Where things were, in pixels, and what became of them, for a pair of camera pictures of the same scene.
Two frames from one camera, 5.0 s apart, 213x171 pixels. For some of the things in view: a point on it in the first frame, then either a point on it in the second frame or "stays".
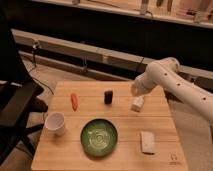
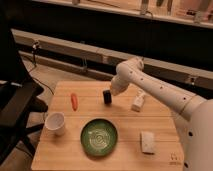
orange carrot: [74, 101] stays
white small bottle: [137, 103] stays
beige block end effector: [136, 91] → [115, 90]
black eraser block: [108, 97] stays
